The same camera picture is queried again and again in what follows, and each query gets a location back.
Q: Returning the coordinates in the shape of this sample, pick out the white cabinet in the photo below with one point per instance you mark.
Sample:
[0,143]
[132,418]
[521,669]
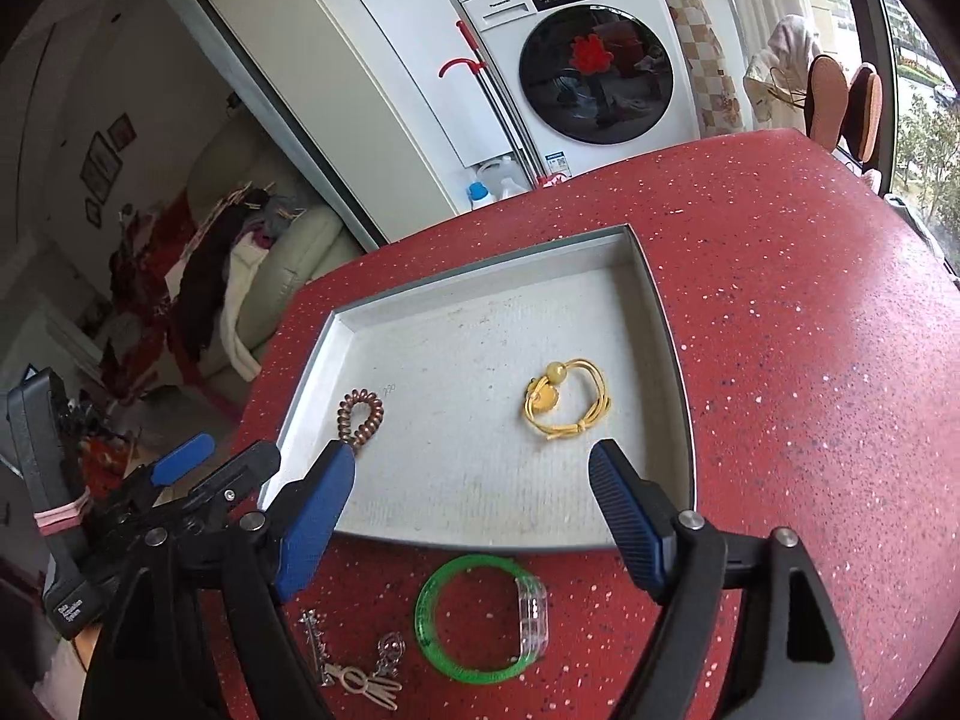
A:
[337,52]

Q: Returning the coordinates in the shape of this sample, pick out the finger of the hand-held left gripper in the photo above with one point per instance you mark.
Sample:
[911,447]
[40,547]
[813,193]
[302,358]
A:
[240,472]
[180,457]

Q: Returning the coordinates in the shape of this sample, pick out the cream leather sofa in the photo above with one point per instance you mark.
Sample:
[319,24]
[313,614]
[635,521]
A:
[300,247]

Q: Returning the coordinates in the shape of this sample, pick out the large picture frame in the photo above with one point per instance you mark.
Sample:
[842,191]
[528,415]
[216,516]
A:
[100,165]

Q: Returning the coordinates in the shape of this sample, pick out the tiny picture frame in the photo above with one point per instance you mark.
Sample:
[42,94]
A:
[92,211]

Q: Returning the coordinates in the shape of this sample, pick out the white front-load washing machine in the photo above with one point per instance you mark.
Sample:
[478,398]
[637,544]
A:
[495,37]

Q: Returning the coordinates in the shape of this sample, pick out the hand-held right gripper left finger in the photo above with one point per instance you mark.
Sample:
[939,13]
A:
[319,517]

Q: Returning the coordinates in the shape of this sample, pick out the white detergent jug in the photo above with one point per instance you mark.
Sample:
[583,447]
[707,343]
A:
[499,174]

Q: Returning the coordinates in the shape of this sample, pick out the green translucent bangle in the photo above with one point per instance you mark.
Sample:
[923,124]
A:
[427,637]

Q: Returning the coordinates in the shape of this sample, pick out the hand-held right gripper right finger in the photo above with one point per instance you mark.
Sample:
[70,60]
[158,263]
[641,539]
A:
[628,517]

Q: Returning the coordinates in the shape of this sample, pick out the beige garment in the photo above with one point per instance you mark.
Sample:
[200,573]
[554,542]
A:
[787,37]

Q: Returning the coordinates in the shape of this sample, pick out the grey jewelry tray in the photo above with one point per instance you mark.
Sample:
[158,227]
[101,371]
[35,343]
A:
[465,360]

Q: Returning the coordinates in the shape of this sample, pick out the pile of clothes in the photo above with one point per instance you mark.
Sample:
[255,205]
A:
[202,270]

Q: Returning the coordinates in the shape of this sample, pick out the small tilted picture frame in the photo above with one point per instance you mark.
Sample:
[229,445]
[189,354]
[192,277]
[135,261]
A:
[121,133]

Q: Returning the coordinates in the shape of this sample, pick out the checkered patterned cloth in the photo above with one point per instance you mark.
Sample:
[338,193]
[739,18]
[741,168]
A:
[705,52]

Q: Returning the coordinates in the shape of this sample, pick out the silver rhinestone hair pin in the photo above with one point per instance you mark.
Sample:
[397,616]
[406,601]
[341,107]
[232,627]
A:
[315,645]

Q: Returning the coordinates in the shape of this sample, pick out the white bottle blue cap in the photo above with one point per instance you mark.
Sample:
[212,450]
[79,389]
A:
[480,199]

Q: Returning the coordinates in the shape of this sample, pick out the pink elastic band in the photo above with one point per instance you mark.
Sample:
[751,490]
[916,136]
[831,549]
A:
[60,516]

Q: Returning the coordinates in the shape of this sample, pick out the orange brown chair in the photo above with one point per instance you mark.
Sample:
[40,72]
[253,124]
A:
[866,112]
[826,101]

